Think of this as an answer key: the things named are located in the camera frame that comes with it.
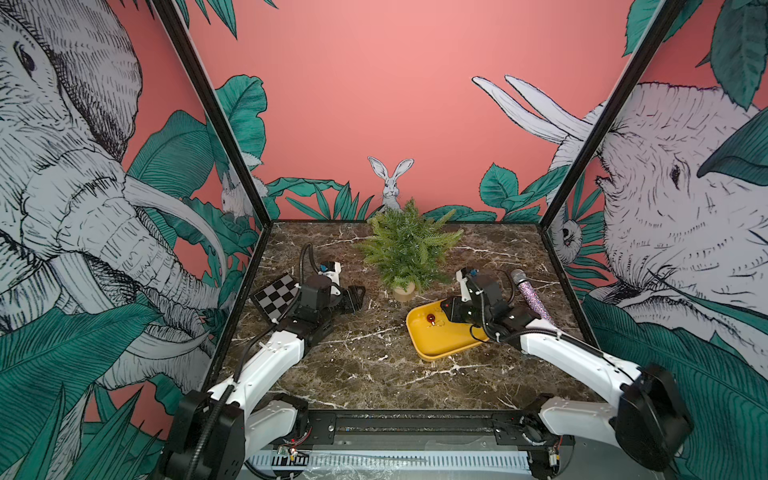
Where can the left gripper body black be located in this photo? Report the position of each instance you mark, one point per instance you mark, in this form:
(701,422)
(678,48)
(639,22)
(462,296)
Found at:
(334,306)

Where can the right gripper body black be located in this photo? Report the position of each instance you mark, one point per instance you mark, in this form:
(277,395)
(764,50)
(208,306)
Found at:
(483,321)

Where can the small green christmas tree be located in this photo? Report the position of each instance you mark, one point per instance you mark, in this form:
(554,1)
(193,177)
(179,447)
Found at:
(408,250)

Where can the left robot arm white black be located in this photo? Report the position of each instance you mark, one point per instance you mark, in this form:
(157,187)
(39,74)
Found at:
(215,433)

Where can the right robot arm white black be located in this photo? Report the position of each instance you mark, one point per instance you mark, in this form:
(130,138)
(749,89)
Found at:
(641,410)

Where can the yellow plastic tray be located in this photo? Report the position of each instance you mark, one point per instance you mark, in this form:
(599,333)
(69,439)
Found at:
(433,342)

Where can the purple glitter toy microphone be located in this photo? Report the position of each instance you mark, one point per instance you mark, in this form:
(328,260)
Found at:
(524,287)

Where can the checkerboard calibration board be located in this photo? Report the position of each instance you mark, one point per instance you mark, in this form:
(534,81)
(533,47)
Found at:
(275,298)

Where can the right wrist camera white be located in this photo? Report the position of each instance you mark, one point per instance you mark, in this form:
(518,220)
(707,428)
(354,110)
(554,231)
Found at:
(465,279)

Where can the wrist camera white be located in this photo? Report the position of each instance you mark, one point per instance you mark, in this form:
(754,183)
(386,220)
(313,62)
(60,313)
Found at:
(465,279)
(332,270)

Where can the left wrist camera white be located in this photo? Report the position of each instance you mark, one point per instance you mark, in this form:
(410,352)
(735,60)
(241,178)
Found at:
(332,270)

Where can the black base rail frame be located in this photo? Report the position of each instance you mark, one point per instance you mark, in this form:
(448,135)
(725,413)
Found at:
(550,456)

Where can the white slotted cable duct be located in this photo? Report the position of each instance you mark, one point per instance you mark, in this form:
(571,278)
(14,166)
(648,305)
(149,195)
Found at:
(512,462)

